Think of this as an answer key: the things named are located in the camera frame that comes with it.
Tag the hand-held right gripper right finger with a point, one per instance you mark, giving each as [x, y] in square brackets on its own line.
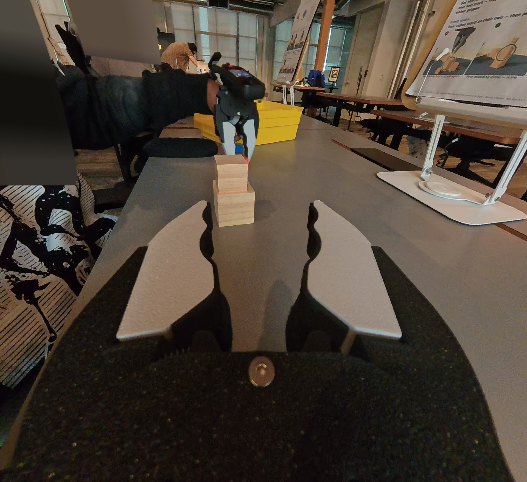
[354, 284]

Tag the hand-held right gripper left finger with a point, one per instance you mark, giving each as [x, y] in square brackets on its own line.
[169, 284]

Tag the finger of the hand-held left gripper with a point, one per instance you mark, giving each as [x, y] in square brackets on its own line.
[249, 138]
[228, 136]

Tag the small red cube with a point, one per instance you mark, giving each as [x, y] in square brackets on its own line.
[239, 151]

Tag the medium wooden cube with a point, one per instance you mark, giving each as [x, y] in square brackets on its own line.
[231, 173]

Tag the large wooden cube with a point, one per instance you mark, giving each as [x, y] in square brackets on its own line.
[234, 206]

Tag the person's left forearm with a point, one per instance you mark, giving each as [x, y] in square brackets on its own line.
[132, 107]

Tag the yellow plastic bin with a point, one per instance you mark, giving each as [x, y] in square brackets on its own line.
[276, 120]

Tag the black wrist rest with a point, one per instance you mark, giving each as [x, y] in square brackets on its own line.
[181, 148]

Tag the standing instruction board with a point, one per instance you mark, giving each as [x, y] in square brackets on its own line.
[298, 33]

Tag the white instruction sheet stand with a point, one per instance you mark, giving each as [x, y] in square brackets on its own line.
[416, 95]

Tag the long wooden office table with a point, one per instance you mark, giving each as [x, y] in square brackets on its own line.
[461, 128]

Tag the printed instruction sheet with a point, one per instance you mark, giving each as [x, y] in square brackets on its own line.
[478, 29]

